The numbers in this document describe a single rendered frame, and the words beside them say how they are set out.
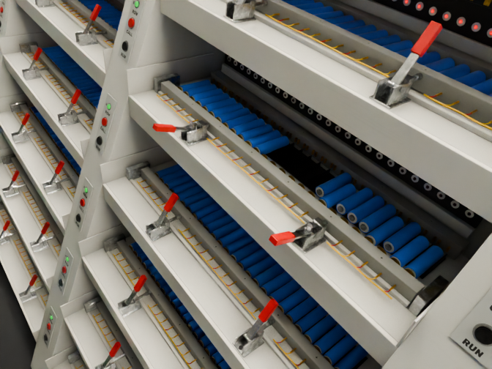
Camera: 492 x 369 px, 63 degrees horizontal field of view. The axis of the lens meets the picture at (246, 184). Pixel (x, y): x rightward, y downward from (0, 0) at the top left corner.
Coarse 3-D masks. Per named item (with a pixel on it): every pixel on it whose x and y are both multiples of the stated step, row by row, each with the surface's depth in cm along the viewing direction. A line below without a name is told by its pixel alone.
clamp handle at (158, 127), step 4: (156, 124) 60; (160, 124) 61; (164, 124) 61; (168, 124) 62; (172, 124) 63; (192, 124) 64; (156, 128) 60; (160, 128) 60; (164, 128) 61; (168, 128) 61; (172, 128) 62; (176, 128) 63; (180, 128) 63; (184, 128) 64; (188, 128) 65; (192, 128) 65; (168, 132) 62; (172, 132) 62
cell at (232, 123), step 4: (244, 116) 70; (248, 116) 70; (252, 116) 71; (256, 116) 71; (228, 120) 69; (232, 120) 69; (236, 120) 69; (240, 120) 69; (244, 120) 70; (248, 120) 70; (252, 120) 71; (228, 124) 68; (232, 124) 68; (236, 124) 69; (228, 128) 68
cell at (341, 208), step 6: (360, 192) 58; (366, 192) 58; (372, 192) 59; (348, 198) 57; (354, 198) 57; (360, 198) 57; (366, 198) 58; (342, 204) 56; (348, 204) 56; (354, 204) 56; (360, 204) 57; (342, 210) 56; (348, 210) 56
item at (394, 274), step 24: (168, 96) 75; (216, 120) 67; (240, 144) 63; (264, 168) 59; (288, 192) 56; (312, 216) 54; (336, 216) 53; (360, 240) 50; (384, 264) 47; (408, 288) 46
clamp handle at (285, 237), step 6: (306, 228) 51; (312, 228) 50; (276, 234) 46; (282, 234) 47; (288, 234) 47; (294, 234) 48; (300, 234) 49; (306, 234) 50; (270, 240) 46; (276, 240) 45; (282, 240) 46; (288, 240) 47
